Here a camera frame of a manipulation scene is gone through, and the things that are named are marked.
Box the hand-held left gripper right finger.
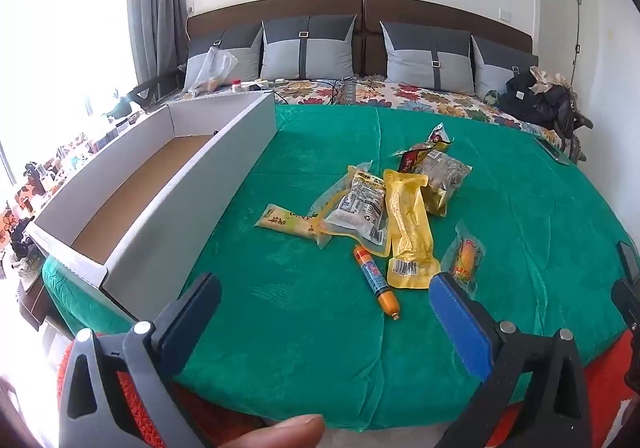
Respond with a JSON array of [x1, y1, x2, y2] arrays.
[[429, 272, 608, 448]]

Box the yellow packet with white label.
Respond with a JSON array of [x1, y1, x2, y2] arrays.
[[311, 160, 391, 256]]

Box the dark wooden chair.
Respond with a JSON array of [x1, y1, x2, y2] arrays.
[[131, 69, 183, 109]]

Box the long yellow snack packet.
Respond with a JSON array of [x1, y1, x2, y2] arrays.
[[382, 169, 442, 289]]

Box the gold snack packet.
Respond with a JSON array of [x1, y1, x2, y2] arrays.
[[412, 148, 473, 217]]

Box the grey board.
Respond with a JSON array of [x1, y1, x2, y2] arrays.
[[25, 92, 277, 323]]

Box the wall cable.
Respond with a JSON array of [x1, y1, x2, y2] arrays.
[[574, 0, 585, 93]]

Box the floral bedsheet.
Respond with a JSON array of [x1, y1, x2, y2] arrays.
[[165, 78, 583, 163]]

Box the pale yellow snack packet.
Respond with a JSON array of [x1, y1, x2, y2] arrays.
[[254, 203, 321, 243]]

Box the red and yellow snack packet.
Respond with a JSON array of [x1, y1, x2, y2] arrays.
[[391, 140, 453, 173]]

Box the small silver snack packet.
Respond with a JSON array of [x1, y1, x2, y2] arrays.
[[426, 122, 453, 145]]

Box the black clothes pile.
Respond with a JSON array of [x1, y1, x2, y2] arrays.
[[497, 70, 576, 139]]

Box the black cables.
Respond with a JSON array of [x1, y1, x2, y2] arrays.
[[320, 76, 381, 106]]

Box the person's left hand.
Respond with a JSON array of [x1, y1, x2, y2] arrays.
[[235, 414, 326, 448]]

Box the clear packet with orange sausage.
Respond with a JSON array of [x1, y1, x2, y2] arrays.
[[440, 222, 487, 299]]

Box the brown headboard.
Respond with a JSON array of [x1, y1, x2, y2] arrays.
[[186, 0, 533, 78]]

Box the white door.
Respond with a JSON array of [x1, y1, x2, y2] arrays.
[[532, 0, 601, 93]]

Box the green blanket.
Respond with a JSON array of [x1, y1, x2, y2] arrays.
[[42, 105, 640, 431]]

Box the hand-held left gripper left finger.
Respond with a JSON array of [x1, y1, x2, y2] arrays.
[[59, 272, 222, 448]]

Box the grey two-tone pillow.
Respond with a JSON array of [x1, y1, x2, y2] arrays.
[[182, 25, 264, 93], [471, 35, 540, 98], [261, 14, 358, 81], [379, 20, 476, 95]]

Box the grey tablet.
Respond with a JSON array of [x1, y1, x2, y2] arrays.
[[532, 137, 571, 165]]

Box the orange sausage stick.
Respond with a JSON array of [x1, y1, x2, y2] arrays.
[[353, 244, 402, 321]]

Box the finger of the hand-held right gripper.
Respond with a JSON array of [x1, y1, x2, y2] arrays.
[[611, 278, 640, 335]]

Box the clear plastic bag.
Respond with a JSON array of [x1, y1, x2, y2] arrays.
[[192, 46, 238, 93]]

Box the beige cloth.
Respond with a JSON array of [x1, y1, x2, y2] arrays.
[[529, 66, 571, 93]]

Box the grey curtain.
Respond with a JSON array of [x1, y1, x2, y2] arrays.
[[127, 0, 188, 93]]

